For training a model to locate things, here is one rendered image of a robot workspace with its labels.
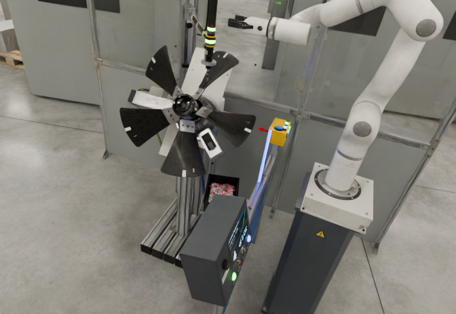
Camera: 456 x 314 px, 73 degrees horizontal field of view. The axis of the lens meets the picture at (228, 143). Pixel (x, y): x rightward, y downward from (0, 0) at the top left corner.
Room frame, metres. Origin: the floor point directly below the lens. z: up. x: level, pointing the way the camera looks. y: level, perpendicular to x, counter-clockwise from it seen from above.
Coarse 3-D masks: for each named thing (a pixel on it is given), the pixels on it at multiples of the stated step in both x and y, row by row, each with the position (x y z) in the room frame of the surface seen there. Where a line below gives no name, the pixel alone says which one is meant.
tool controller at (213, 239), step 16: (208, 208) 0.68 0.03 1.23; (224, 208) 0.68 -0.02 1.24; (240, 208) 0.68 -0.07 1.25; (208, 224) 0.61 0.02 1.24; (224, 224) 0.61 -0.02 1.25; (240, 224) 0.65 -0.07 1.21; (192, 240) 0.55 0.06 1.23; (208, 240) 0.55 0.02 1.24; (224, 240) 0.55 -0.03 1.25; (240, 240) 0.63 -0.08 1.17; (192, 256) 0.50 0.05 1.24; (208, 256) 0.50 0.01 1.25; (224, 256) 0.52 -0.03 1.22; (240, 256) 0.61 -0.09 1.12; (192, 272) 0.50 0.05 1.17; (208, 272) 0.49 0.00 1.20; (224, 272) 0.50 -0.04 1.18; (192, 288) 0.50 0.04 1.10; (208, 288) 0.48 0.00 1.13; (224, 288) 0.48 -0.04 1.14; (224, 304) 0.47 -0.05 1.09
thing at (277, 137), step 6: (276, 120) 1.62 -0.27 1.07; (282, 120) 1.63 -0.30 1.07; (282, 126) 1.56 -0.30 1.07; (288, 126) 1.57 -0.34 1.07; (276, 132) 1.50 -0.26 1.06; (282, 132) 1.49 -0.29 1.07; (270, 138) 1.50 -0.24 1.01; (276, 138) 1.49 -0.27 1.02; (282, 138) 1.48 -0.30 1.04; (276, 144) 1.49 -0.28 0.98; (282, 144) 1.48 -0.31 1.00
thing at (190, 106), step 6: (180, 96) 1.39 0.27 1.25; (186, 96) 1.39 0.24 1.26; (174, 102) 1.38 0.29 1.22; (180, 102) 1.38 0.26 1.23; (186, 102) 1.38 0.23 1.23; (192, 102) 1.37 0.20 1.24; (198, 102) 1.47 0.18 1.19; (174, 108) 1.36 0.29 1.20; (180, 108) 1.36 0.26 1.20; (186, 108) 1.36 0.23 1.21; (192, 108) 1.35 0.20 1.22; (198, 108) 1.40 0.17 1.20; (180, 114) 1.33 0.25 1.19; (186, 114) 1.33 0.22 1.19; (192, 114) 1.35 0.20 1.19; (192, 120) 1.40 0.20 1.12; (198, 120) 1.40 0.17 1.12
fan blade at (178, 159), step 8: (176, 136) 1.28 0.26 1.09; (184, 136) 1.30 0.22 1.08; (192, 136) 1.32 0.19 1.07; (176, 144) 1.25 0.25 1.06; (184, 144) 1.27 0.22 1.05; (192, 144) 1.29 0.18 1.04; (168, 152) 1.22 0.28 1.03; (176, 152) 1.23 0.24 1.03; (184, 152) 1.24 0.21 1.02; (192, 152) 1.27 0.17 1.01; (168, 160) 1.19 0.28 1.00; (176, 160) 1.20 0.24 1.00; (184, 160) 1.22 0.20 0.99; (192, 160) 1.24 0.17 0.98; (200, 160) 1.26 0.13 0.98; (168, 168) 1.17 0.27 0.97; (176, 168) 1.18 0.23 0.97; (184, 168) 1.19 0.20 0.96; (200, 168) 1.23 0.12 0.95; (192, 176) 1.18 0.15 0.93
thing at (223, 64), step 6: (216, 54) 1.62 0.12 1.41; (222, 54) 1.59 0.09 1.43; (228, 54) 1.56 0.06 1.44; (216, 60) 1.58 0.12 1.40; (222, 60) 1.55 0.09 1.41; (228, 60) 1.52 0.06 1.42; (234, 60) 1.50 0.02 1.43; (216, 66) 1.53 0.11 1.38; (222, 66) 1.50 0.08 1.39; (228, 66) 1.48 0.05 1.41; (210, 72) 1.53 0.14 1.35; (216, 72) 1.49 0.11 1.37; (222, 72) 1.47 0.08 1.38; (204, 78) 1.53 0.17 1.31; (210, 78) 1.48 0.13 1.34; (216, 78) 1.45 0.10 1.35; (204, 84) 1.47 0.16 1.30
